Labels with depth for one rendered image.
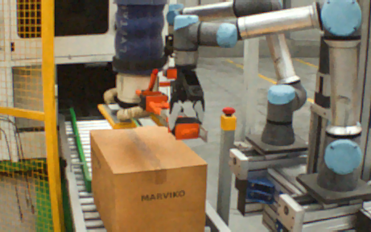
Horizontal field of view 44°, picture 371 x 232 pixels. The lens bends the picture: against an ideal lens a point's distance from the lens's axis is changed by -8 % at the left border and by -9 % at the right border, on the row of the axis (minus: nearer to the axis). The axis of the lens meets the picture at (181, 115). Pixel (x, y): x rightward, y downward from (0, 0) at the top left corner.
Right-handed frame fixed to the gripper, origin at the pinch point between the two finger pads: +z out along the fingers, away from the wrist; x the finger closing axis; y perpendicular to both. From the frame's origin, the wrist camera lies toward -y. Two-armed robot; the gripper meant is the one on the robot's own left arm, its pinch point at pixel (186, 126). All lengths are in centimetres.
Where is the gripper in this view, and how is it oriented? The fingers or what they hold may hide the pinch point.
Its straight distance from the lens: 158.2
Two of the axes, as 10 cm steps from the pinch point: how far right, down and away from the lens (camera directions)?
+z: -0.1, 9.6, 2.8
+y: -3.0, -2.7, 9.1
